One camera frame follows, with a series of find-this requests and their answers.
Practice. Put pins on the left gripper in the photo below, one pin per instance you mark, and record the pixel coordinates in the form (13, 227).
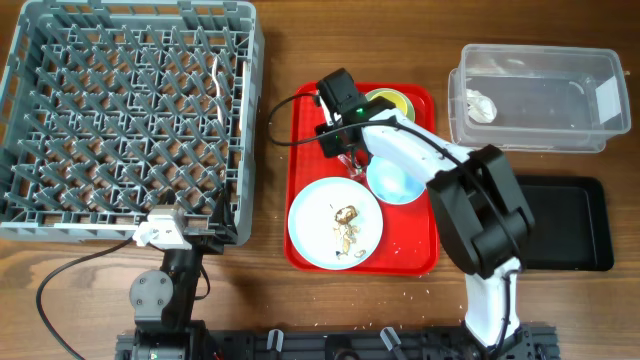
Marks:
(224, 230)

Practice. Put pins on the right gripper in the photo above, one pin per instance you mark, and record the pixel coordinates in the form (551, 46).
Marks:
(330, 146)

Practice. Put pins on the red snack wrapper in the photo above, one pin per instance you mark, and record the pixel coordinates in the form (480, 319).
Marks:
(355, 169)

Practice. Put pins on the yellow cup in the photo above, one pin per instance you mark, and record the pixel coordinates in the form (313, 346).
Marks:
(396, 98)

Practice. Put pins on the green bowl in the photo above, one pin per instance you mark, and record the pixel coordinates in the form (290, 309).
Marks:
(410, 116)

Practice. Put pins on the white napkin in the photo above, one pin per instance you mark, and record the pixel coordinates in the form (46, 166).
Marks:
(480, 107)

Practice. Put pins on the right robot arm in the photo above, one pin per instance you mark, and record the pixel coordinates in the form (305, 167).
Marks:
(481, 214)

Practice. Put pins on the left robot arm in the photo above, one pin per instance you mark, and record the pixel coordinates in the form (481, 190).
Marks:
(163, 299)

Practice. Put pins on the pink utensil in rack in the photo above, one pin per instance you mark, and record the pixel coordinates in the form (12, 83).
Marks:
(219, 94)

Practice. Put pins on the grey dishwasher rack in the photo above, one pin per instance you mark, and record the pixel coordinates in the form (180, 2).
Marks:
(107, 111)

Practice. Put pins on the small light blue bowl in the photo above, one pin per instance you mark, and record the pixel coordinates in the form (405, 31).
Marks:
(391, 184)

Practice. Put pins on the food scraps on plate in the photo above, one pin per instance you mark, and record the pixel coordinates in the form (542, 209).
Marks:
(345, 233)

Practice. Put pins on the large light blue plate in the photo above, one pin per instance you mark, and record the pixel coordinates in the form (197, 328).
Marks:
(310, 221)

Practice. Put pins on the red plastic tray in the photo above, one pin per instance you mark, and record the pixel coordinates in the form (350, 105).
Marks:
(409, 243)

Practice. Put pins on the clear plastic bin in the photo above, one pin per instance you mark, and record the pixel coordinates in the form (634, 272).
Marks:
(548, 98)

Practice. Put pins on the black tray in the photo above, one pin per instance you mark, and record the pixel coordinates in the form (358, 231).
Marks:
(572, 230)

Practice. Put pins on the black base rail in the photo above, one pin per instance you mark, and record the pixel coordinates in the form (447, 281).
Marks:
(429, 343)

